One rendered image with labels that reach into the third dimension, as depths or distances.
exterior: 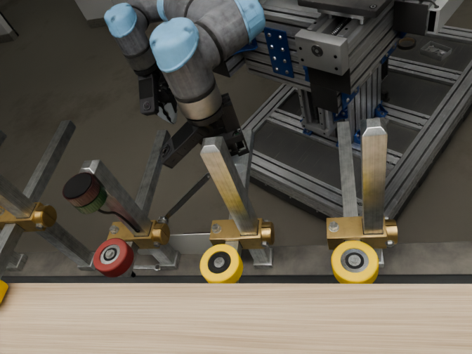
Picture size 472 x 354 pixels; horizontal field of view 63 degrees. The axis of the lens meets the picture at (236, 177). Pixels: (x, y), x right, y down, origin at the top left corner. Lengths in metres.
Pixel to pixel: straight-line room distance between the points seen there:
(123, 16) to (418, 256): 0.87
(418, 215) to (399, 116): 0.45
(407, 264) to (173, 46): 0.67
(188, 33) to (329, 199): 1.15
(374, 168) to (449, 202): 1.28
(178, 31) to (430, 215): 1.47
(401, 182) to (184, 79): 1.19
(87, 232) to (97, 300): 1.44
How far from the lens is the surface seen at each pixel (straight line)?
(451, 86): 2.08
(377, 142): 0.59
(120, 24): 1.02
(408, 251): 0.96
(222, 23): 0.64
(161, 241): 0.90
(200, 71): 0.62
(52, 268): 1.25
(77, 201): 0.72
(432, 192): 1.92
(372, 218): 0.76
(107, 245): 0.90
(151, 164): 1.05
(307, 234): 1.80
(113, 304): 0.83
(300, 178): 1.68
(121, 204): 0.81
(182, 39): 0.59
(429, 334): 0.69
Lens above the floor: 1.55
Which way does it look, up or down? 49 degrees down
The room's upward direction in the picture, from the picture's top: 23 degrees counter-clockwise
